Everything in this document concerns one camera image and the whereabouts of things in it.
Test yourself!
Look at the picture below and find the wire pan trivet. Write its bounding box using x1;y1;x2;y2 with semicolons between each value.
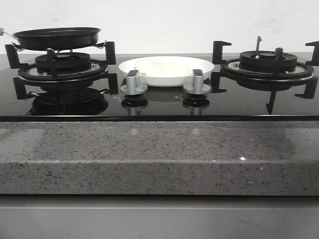
11;40;107;52

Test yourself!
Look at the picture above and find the silver stove knob right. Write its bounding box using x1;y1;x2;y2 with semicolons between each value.
183;69;212;95

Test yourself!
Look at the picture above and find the black pan support right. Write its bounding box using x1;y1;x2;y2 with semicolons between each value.
212;36;319;99

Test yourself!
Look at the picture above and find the black frying pan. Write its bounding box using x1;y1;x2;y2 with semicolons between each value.
12;27;101;51

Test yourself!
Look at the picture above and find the fried egg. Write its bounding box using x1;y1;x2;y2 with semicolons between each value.
134;58;190;77

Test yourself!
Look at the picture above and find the black glass cooktop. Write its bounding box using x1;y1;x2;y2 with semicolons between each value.
0;54;319;121

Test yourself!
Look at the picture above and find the black gas burner left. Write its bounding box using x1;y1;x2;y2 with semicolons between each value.
35;52;91;74

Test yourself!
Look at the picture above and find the black pan support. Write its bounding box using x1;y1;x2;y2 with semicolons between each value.
212;36;319;99
5;41;118;100

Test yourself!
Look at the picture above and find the black gas burner right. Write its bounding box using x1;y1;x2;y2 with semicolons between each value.
239;51;297;73

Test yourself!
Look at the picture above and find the black pan support left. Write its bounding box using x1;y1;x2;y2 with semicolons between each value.
5;41;118;100

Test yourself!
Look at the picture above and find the silver stove knob left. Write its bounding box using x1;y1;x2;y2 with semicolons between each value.
120;70;148;96

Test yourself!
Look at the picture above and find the white plate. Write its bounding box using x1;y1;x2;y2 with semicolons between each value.
119;56;214;87

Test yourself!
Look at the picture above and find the silver stove knob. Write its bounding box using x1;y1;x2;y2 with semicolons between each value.
120;70;148;96
183;69;212;95

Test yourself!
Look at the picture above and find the black gas burner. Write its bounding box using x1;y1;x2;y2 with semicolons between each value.
35;52;91;74
239;51;297;73

